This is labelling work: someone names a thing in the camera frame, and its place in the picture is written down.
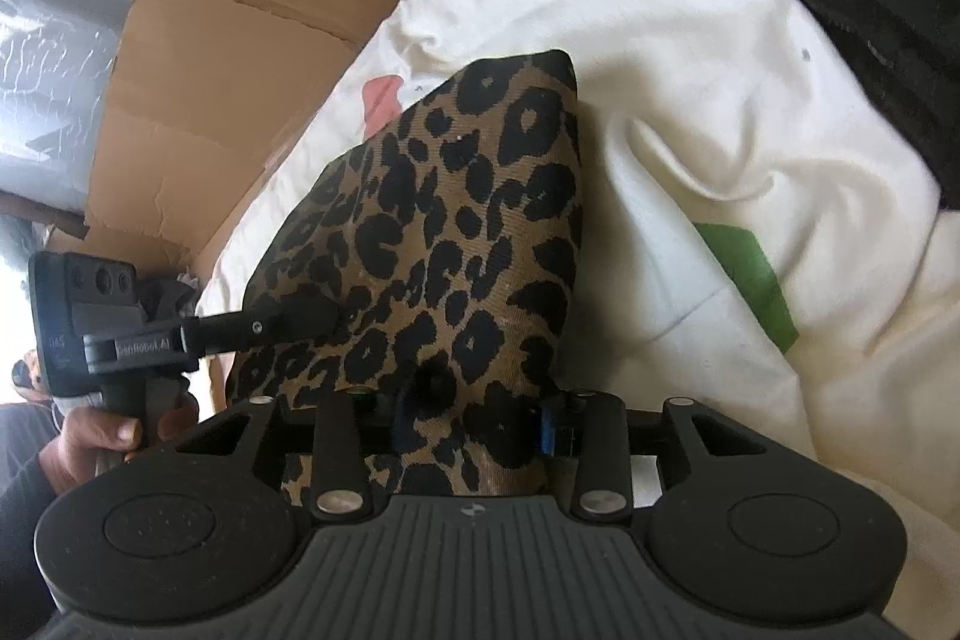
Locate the white printed bed sheet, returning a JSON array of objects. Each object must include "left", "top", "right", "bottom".
[{"left": 196, "top": 0, "right": 960, "bottom": 521}]

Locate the person's left hand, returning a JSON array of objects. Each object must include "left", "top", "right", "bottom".
[{"left": 58, "top": 376, "right": 200, "bottom": 462}]

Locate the person's left forearm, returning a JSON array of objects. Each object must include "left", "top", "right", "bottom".
[{"left": 0, "top": 401, "right": 100, "bottom": 618}]

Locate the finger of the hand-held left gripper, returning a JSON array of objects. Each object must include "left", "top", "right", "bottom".
[{"left": 183, "top": 293, "right": 347, "bottom": 360}]

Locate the large brown cardboard box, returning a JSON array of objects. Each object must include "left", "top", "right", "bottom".
[{"left": 82, "top": 0, "right": 571, "bottom": 281}]

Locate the grey plastic-wrapped mattress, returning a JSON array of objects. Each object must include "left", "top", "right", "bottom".
[{"left": 0, "top": 0, "right": 188, "bottom": 215}]

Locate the leopard print garment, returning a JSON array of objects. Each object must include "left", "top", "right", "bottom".
[{"left": 225, "top": 49, "right": 586, "bottom": 510}]

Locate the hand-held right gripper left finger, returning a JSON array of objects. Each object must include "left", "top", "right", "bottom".
[{"left": 178, "top": 385, "right": 421, "bottom": 525}]

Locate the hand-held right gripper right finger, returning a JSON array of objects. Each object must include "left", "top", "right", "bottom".
[{"left": 535, "top": 388, "right": 790, "bottom": 525}]

